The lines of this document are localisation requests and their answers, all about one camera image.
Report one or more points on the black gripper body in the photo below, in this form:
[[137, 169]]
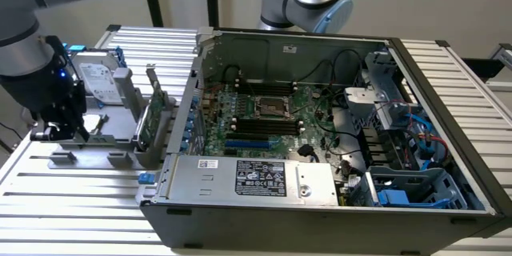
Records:
[[48, 94]]

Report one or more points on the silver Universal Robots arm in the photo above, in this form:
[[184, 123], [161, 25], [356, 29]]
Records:
[[24, 52]]

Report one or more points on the short black expansion slot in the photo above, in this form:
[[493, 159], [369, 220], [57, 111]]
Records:
[[229, 152]]

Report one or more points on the blue expansion slot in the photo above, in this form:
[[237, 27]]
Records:
[[247, 142], [245, 147]]

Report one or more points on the black RAM slot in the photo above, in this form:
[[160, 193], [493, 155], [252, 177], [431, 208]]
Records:
[[265, 87], [265, 127], [265, 83], [265, 124], [265, 90], [265, 120], [265, 131], [265, 93]]

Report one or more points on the silver hard disk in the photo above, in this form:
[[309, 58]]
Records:
[[97, 79]]

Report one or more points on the grey parts rack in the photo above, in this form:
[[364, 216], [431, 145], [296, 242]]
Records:
[[120, 160]]

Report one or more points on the green graphics card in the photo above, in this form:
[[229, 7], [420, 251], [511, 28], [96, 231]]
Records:
[[153, 109]]

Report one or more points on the blue case latch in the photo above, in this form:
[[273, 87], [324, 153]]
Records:
[[145, 178]]

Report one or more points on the silver power supply unit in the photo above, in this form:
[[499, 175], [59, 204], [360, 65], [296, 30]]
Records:
[[224, 184]]

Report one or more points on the metal CPU socket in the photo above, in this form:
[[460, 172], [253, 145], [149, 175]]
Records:
[[272, 106]]

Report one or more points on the green motherboard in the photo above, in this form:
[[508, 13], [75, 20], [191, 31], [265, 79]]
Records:
[[308, 115]]

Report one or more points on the black open PC case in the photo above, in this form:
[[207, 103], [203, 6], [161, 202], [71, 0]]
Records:
[[280, 223]]

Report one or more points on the white case sticker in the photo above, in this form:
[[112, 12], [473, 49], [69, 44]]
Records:
[[289, 48]]

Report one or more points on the grey plastic fan shroud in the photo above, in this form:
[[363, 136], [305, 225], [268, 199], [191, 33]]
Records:
[[365, 94]]

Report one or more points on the tall metal disk bay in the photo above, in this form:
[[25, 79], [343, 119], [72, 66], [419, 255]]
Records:
[[380, 67]]

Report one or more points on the blue disk caddy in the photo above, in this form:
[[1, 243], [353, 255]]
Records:
[[393, 198]]

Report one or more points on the grey disk bay cage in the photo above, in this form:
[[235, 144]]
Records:
[[424, 181]]

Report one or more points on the black box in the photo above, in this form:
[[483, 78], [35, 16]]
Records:
[[481, 67]]

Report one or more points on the blue disk carrier frame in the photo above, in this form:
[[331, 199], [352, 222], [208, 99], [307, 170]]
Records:
[[120, 56]]

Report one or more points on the metal disk bay bracket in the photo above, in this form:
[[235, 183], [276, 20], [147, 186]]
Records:
[[396, 115]]

